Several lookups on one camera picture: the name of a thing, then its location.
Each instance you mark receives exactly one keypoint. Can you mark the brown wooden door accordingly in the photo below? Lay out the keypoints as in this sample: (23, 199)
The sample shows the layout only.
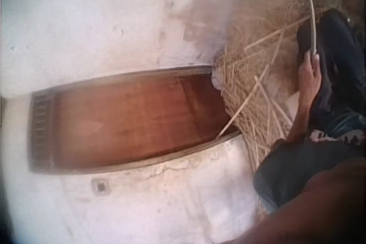
(128, 121)

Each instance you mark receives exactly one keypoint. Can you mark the heap of straw and reeds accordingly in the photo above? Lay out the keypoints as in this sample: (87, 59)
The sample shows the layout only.
(266, 55)

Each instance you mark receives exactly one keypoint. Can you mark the pale thin cane strip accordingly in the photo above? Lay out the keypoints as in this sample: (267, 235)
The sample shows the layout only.
(312, 18)

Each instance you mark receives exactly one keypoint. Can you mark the person's left hand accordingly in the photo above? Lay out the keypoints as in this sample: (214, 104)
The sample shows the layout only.
(308, 79)

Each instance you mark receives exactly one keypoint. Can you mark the small square wall plate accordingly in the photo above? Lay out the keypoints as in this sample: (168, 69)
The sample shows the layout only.
(100, 187)

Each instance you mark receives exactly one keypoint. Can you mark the person's legs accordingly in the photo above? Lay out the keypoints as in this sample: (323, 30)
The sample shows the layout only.
(341, 67)

